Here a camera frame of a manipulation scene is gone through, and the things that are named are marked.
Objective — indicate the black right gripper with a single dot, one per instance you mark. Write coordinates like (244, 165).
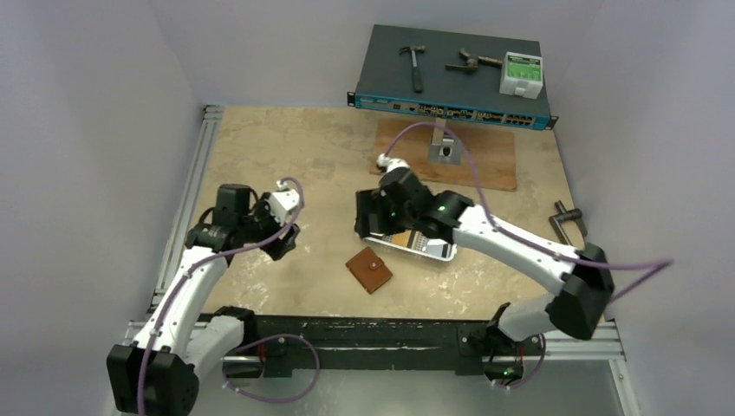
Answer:
(367, 215)

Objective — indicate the brown leather card holder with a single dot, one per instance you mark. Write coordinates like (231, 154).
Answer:
(369, 270)

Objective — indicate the metal T-handle tool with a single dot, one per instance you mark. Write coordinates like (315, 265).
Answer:
(563, 216)

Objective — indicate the white plastic basket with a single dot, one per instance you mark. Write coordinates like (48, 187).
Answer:
(386, 240)

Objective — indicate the silver metal stand bracket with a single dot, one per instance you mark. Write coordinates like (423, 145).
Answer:
(443, 148)

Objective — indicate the small hammer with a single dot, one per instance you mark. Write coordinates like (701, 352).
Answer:
(416, 77)

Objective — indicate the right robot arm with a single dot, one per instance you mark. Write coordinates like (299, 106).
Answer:
(577, 283)

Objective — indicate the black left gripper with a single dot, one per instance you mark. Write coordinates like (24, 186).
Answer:
(276, 247)

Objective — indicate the gold striped credit card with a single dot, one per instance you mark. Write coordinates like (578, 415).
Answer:
(411, 240)

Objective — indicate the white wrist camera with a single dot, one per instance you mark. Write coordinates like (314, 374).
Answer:
(285, 200)
(385, 163)

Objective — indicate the plywood base board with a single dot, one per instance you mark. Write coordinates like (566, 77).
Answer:
(492, 151)

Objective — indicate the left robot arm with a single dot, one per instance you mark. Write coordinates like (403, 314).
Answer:
(160, 371)

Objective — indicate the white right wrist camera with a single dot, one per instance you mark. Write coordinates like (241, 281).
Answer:
(385, 163)

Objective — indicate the white green electrical module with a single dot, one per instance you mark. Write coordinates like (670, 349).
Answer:
(522, 75)

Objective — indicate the aluminium frame rail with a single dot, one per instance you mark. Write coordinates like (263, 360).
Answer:
(212, 116)

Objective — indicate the blue network switch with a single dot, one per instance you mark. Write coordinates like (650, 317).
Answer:
(446, 75)

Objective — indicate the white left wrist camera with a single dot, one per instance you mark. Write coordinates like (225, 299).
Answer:
(285, 200)

